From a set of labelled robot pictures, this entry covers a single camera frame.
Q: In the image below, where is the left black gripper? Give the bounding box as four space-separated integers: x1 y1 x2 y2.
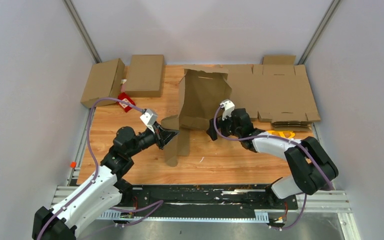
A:
128 121 180 158

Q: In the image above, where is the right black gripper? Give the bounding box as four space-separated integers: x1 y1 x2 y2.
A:
206 114 242 142

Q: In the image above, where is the cardboard box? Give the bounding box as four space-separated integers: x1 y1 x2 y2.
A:
161 64 232 167
125 54 165 98
80 58 125 109

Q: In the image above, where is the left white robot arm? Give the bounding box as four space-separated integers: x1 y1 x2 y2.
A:
32 122 180 240

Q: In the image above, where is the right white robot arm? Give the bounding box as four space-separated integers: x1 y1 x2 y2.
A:
206 108 339 209

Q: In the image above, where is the folded cardboard box upright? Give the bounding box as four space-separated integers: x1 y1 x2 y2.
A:
125 54 165 98

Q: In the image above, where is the red plastic block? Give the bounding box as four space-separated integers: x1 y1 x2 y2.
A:
117 92 136 113

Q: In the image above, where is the pink white small item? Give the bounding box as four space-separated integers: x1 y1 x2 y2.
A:
120 79 127 93

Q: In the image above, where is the stack of flat cardboard sheets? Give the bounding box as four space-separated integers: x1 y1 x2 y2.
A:
222 54 321 130

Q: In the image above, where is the yellow plastic wedge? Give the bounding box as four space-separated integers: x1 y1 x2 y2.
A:
267 130 296 139

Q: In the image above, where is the orange button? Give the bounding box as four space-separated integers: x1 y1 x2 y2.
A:
70 161 77 168

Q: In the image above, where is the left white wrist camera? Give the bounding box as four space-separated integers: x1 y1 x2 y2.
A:
139 108 158 133

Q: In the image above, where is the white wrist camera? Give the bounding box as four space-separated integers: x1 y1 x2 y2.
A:
139 108 158 133
219 99 235 121

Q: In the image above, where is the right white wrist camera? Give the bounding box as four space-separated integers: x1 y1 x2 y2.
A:
219 99 235 121

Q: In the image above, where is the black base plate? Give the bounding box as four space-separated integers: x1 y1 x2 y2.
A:
116 184 312 219

